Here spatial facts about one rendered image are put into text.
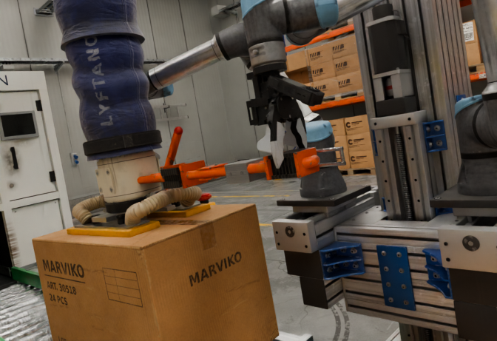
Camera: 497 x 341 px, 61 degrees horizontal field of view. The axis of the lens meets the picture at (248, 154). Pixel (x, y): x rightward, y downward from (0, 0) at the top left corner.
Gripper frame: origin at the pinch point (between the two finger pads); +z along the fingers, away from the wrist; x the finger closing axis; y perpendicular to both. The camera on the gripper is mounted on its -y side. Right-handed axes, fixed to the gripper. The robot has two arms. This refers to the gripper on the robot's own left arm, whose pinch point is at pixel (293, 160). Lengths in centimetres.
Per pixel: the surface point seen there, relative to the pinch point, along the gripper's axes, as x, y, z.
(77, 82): 11, 60, -29
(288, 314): -146, 129, 118
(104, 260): 20, 47, 18
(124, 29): 1, 48, -42
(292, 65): -735, 476, -144
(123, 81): 3, 50, -27
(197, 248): 4.8, 29.9, 18.6
